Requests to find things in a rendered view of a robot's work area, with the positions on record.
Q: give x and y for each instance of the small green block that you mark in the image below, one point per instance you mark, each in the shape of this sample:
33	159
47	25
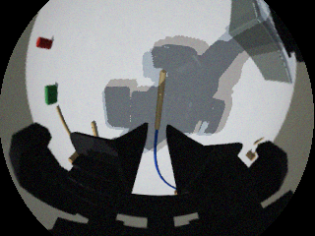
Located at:
50	95

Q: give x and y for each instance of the blue string with thin wooden stick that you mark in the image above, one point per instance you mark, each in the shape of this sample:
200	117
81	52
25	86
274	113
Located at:
160	95

